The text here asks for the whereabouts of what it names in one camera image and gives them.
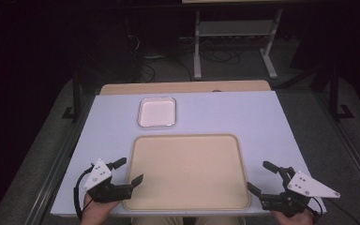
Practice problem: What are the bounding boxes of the person's left hand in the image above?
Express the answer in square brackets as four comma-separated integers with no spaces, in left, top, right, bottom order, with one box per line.
[80,192,121,225]

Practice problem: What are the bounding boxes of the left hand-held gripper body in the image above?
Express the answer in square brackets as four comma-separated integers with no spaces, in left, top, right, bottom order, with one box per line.
[82,157,134,203]

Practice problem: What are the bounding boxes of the small white square plate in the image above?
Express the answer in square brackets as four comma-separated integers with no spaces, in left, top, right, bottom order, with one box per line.
[137,97,177,128]

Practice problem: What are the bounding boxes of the large beige tray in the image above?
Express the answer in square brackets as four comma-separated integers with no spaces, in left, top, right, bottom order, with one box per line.
[122,133,251,212]

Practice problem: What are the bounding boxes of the black metal stand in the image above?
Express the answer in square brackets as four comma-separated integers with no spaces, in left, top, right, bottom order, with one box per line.
[327,64,355,123]

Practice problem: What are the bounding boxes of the metal frame rail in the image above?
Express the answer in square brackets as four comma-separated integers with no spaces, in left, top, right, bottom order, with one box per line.
[313,92,360,198]
[24,95,97,225]

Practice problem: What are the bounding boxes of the white table board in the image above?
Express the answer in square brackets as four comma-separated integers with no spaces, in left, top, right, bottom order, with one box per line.
[50,90,327,218]

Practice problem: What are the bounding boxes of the white metal stand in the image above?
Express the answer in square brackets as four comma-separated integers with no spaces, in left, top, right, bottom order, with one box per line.
[192,8,284,81]

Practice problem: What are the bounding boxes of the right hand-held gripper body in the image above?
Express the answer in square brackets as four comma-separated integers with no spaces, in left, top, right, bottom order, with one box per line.
[259,166,341,218]

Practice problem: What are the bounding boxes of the person's right hand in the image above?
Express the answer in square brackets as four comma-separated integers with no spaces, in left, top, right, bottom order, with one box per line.
[270,208,315,225]

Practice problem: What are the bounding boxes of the wooden table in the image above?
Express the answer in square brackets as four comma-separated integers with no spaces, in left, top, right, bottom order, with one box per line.
[99,80,272,96]

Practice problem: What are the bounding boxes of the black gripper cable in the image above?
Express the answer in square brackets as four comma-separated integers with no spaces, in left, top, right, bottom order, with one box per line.
[73,164,96,220]
[310,196,324,218]

